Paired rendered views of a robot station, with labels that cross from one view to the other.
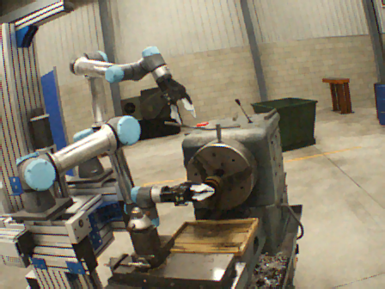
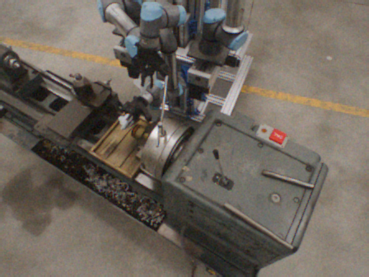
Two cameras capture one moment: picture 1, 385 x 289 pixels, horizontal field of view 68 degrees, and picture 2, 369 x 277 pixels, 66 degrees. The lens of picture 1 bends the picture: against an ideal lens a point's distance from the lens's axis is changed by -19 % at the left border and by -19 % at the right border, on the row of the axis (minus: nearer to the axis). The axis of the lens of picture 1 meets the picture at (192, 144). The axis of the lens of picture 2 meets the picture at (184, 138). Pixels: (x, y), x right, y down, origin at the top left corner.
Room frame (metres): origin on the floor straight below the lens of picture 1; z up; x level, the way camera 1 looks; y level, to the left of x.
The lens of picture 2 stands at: (1.74, -0.78, 2.33)
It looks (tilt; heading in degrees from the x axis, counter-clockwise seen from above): 59 degrees down; 97
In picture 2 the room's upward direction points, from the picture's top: 1 degrees clockwise
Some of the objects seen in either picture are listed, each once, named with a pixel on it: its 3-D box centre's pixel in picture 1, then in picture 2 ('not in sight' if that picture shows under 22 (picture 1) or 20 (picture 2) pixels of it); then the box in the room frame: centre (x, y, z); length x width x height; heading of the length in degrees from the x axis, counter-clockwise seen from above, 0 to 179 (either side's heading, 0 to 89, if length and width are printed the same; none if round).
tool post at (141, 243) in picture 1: (145, 237); (83, 88); (1.02, 0.21, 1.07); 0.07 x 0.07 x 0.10; 67
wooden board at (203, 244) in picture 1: (210, 238); (129, 142); (1.32, 0.00, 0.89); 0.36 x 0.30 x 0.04; 67
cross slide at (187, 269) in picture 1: (168, 269); (81, 107); (0.99, 0.16, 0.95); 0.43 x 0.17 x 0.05; 67
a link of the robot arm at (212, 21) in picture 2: (85, 143); (214, 23); (1.72, 0.55, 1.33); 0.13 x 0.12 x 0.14; 139
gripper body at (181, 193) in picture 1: (176, 194); (135, 107); (1.36, 0.10, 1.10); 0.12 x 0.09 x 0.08; 67
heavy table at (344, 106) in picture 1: (337, 94); not in sight; (9.38, -4.62, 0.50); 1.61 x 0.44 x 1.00; 173
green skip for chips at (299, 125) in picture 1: (285, 123); not in sight; (6.34, -1.83, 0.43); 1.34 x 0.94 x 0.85; 5
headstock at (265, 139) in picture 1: (239, 156); (240, 185); (1.94, -0.25, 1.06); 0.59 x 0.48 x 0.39; 157
